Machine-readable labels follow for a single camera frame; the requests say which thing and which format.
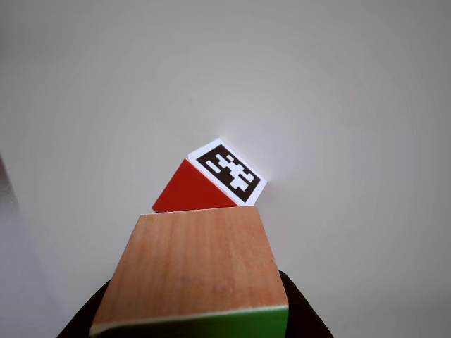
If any wooden cube with green face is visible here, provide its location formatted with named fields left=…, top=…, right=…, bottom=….
left=89, top=206, right=290, bottom=338

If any wooden cube with marker print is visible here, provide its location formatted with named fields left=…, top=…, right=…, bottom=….
left=152, top=137, right=268, bottom=213

